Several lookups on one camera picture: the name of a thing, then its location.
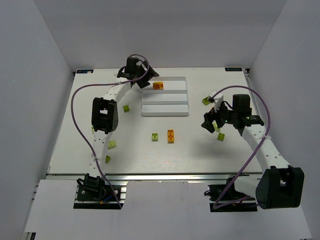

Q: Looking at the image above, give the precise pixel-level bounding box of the pale green lego brick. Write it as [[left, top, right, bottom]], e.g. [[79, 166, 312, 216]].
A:
[[107, 140, 117, 150]]

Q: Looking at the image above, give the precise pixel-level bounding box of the green lego with round stud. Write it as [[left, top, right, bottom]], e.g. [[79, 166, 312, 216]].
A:
[[151, 133, 159, 142]]

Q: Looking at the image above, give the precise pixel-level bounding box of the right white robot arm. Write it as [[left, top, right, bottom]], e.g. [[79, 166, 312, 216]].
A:
[[201, 92, 305, 210]]

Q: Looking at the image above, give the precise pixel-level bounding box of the blue label right corner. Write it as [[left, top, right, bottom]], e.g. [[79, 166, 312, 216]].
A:
[[224, 67, 243, 72]]

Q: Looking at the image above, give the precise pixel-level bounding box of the green square lego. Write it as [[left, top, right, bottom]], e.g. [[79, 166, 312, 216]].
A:
[[217, 132, 225, 142]]

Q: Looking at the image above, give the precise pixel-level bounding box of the orange square lego brick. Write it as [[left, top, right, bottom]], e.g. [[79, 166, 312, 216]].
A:
[[152, 81, 164, 90]]

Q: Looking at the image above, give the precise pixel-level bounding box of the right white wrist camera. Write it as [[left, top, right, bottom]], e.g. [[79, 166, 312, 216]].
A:
[[207, 90, 224, 112]]

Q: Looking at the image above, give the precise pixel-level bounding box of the small green lego cube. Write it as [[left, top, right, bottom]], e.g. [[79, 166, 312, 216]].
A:
[[122, 105, 130, 113]]

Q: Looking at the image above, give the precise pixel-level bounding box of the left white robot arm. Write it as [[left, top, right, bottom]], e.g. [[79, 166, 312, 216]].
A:
[[88, 54, 159, 178]]

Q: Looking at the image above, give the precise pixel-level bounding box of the green long lego brick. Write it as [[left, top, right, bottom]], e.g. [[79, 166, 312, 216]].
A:
[[202, 97, 211, 106]]

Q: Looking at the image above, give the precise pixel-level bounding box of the dark green lego brick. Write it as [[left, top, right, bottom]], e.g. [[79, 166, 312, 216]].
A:
[[105, 155, 111, 164]]

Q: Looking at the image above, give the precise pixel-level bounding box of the white three-compartment tray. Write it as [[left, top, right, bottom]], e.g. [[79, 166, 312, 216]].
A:
[[141, 76, 189, 117]]

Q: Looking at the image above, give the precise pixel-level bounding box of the orange yellow long lego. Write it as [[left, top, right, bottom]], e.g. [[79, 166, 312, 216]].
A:
[[167, 129, 175, 144]]

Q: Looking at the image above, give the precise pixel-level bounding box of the pale green lego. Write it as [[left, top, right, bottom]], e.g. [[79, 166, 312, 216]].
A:
[[213, 121, 221, 132]]

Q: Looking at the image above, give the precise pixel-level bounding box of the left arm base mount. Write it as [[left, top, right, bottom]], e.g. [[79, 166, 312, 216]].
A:
[[73, 173, 125, 210]]

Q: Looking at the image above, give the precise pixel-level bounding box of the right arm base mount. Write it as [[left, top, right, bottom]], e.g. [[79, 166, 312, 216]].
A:
[[203, 175, 258, 213]]

